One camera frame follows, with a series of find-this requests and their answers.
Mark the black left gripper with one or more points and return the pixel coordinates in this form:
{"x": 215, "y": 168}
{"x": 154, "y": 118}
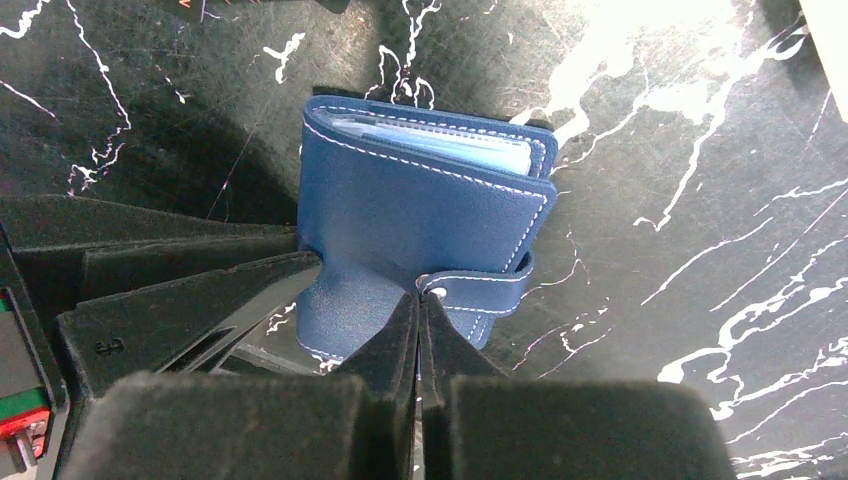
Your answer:
{"x": 79, "y": 248}

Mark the white card stack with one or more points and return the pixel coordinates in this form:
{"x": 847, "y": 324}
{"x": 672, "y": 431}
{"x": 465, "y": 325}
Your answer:
{"x": 827, "y": 22}

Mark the navy blue card holder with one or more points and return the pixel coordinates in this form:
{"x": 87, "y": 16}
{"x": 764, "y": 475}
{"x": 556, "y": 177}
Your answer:
{"x": 396, "y": 199}

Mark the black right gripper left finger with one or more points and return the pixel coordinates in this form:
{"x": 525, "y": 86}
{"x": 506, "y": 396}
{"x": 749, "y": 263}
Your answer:
{"x": 353, "y": 423}

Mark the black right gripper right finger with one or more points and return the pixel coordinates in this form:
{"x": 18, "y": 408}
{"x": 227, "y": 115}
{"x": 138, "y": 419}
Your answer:
{"x": 479, "y": 423}

